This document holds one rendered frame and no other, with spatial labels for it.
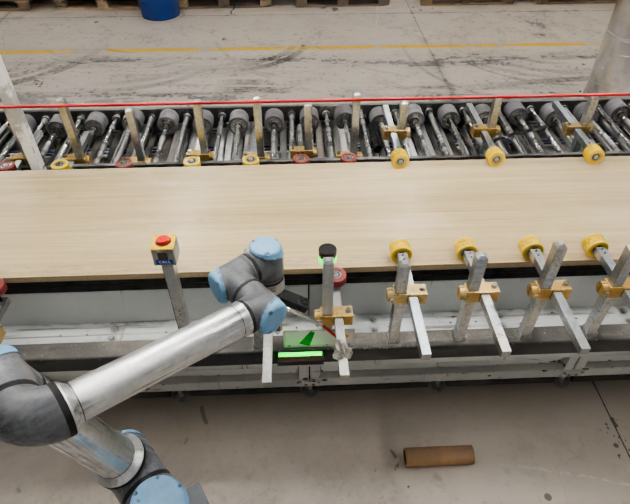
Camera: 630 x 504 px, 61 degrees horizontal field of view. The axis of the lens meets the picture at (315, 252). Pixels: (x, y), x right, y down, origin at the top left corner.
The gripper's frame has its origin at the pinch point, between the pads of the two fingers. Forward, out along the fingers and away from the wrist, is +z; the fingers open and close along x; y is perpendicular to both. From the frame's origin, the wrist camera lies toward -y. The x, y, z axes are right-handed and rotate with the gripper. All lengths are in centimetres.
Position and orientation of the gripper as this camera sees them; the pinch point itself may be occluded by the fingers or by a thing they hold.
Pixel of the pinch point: (279, 330)
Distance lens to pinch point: 171.8
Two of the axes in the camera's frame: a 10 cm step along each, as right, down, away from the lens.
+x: 0.5, 6.7, -7.4
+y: -10.0, 0.3, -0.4
